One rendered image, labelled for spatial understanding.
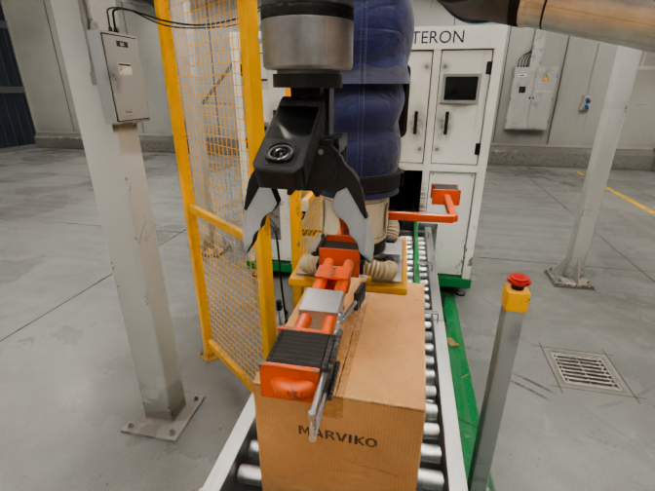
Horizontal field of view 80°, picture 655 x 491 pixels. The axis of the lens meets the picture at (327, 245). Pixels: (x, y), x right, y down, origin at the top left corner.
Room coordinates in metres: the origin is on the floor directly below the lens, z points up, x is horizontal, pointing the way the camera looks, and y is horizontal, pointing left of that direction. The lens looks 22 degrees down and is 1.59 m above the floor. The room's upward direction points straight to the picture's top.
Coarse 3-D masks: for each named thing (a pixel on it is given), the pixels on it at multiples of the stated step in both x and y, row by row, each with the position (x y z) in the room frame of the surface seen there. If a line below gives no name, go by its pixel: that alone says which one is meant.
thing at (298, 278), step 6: (318, 234) 1.17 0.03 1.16; (324, 234) 1.09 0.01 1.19; (312, 240) 1.12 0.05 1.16; (306, 252) 1.02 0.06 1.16; (312, 252) 0.95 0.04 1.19; (294, 270) 0.91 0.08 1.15; (300, 270) 0.90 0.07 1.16; (294, 276) 0.87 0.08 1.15; (300, 276) 0.87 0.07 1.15; (306, 276) 0.87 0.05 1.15; (312, 276) 0.87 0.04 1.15; (294, 282) 0.86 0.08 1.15; (300, 282) 0.85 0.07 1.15; (306, 282) 0.85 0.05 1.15; (312, 282) 0.85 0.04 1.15
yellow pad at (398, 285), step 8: (392, 240) 1.04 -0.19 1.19; (400, 240) 1.10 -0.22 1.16; (400, 264) 0.93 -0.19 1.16; (400, 272) 0.88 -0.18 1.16; (368, 280) 0.85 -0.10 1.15; (376, 280) 0.84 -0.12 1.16; (384, 280) 0.84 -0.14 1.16; (392, 280) 0.84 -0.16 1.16; (400, 280) 0.84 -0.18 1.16; (368, 288) 0.82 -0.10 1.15; (376, 288) 0.82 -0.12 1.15; (384, 288) 0.82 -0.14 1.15; (392, 288) 0.81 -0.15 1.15; (400, 288) 0.81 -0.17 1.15
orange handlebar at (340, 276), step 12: (444, 204) 1.13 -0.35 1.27; (396, 216) 1.01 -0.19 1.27; (408, 216) 1.01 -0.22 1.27; (420, 216) 1.00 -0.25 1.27; (432, 216) 0.99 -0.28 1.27; (444, 216) 0.99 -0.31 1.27; (456, 216) 0.99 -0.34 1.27; (324, 264) 0.69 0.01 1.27; (348, 264) 0.68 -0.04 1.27; (324, 276) 0.63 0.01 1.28; (336, 276) 0.63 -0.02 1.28; (348, 276) 0.63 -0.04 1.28; (324, 288) 0.61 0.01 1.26; (336, 288) 0.59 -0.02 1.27; (348, 288) 0.63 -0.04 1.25; (300, 324) 0.48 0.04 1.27; (324, 324) 0.48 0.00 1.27; (276, 384) 0.36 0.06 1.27; (288, 384) 0.36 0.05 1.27; (300, 384) 0.36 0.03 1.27; (312, 384) 0.36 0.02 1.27; (288, 396) 0.35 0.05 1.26; (300, 396) 0.35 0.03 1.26
